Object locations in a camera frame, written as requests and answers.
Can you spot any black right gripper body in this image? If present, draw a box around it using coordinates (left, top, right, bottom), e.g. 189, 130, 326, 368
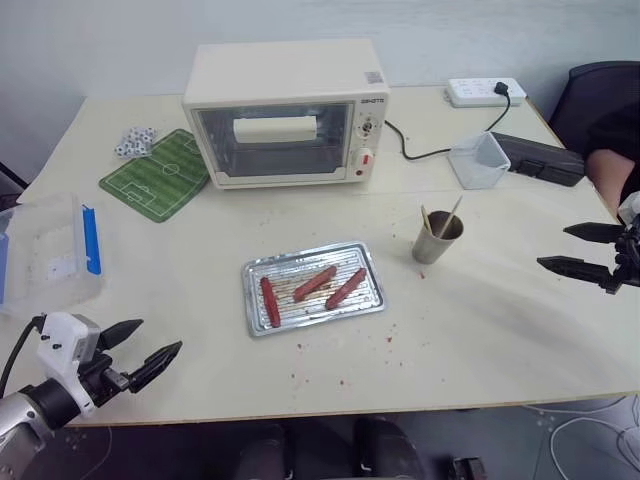
604, 219, 640, 296

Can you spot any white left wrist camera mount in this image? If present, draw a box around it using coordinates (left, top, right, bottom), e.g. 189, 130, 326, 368
35, 312, 102, 417

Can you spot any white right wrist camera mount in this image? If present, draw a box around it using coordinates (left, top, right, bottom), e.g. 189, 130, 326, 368
617, 191, 640, 226

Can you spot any small dark brown block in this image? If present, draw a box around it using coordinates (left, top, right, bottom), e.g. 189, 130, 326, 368
448, 454, 489, 480

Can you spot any red sausage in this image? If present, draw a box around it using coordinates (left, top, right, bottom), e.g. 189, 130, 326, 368
324, 267, 368, 310
292, 264, 339, 303
259, 275, 282, 329

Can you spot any clear square plastic container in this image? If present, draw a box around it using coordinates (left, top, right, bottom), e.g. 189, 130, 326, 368
446, 131, 512, 191

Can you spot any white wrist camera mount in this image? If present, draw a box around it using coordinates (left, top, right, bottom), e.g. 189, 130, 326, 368
35, 312, 102, 417
617, 191, 640, 226

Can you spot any white floor cable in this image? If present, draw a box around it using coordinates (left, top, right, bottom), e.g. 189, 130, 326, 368
522, 393, 640, 476

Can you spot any metal cup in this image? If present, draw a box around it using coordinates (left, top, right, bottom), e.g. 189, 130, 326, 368
411, 210, 466, 265

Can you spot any soccer ball pattern pouch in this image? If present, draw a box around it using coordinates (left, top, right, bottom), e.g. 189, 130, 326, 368
113, 126, 158, 160

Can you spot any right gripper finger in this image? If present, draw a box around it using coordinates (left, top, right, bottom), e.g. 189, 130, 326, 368
536, 255, 613, 289
563, 222, 627, 245

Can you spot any black office chair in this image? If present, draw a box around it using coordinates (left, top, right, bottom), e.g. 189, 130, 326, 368
548, 60, 640, 156

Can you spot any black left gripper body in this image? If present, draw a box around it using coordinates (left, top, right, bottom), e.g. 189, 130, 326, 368
74, 352, 131, 408

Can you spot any dark rounded shape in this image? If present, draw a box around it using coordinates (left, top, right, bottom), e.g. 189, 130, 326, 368
351, 415, 427, 480

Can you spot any ribbed metal baking tray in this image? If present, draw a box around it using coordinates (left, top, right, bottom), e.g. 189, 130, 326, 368
241, 240, 388, 338

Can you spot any clear box with blue latch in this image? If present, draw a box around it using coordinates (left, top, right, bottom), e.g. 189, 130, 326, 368
0, 191, 107, 320

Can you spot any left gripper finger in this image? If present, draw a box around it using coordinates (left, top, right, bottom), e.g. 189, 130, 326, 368
127, 341, 184, 395
97, 319, 146, 352

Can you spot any green soccer field mat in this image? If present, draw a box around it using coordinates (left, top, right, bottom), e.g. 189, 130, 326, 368
98, 127, 211, 224

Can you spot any cream toaster oven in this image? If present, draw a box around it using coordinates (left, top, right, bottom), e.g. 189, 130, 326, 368
181, 38, 391, 192

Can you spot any flat black ribbed box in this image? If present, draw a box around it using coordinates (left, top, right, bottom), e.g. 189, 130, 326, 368
491, 131, 587, 188

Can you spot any white power strip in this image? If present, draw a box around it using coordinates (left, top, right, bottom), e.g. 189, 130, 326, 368
445, 76, 528, 109

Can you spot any person black shirt sleeve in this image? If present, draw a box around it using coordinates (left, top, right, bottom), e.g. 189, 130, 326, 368
585, 97, 640, 174

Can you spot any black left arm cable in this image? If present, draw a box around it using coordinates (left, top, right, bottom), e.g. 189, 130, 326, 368
0, 314, 44, 397

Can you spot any black oven power cable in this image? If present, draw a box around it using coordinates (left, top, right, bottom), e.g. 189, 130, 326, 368
383, 81, 512, 163

